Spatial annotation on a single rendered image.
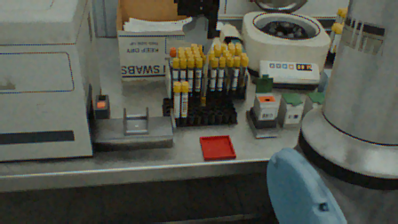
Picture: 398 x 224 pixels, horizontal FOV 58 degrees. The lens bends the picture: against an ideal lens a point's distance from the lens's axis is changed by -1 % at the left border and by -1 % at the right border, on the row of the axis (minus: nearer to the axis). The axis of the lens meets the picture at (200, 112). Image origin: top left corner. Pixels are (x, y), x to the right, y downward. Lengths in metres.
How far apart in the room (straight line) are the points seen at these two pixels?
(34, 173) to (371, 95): 0.63
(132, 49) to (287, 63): 0.43
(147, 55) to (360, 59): 0.73
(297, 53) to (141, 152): 0.52
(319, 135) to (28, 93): 0.51
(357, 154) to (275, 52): 0.73
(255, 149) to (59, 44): 0.45
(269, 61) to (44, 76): 0.61
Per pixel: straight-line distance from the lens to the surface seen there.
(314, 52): 1.06
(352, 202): 0.34
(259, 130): 0.84
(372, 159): 0.33
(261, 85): 0.84
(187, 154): 0.77
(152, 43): 0.95
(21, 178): 0.78
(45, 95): 0.69
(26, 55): 0.66
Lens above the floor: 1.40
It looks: 36 degrees down
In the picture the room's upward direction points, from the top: 4 degrees clockwise
